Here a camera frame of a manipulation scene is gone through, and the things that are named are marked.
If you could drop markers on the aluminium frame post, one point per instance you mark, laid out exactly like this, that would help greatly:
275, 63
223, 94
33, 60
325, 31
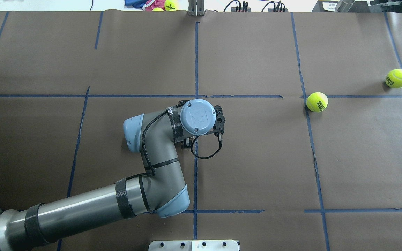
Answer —
196, 8

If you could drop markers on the yellow tennis ball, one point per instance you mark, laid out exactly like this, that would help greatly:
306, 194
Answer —
317, 102
394, 78

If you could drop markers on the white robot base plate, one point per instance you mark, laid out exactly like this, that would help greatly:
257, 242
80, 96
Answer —
195, 245

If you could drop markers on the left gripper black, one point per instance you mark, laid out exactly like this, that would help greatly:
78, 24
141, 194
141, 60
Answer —
187, 143

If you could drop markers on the spare tennis ball on desk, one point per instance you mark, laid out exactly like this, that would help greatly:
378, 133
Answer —
171, 5

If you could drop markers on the small metal cup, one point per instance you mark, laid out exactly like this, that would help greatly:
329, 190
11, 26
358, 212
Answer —
343, 6

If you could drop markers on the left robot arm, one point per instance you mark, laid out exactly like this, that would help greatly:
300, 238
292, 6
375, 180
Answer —
161, 188

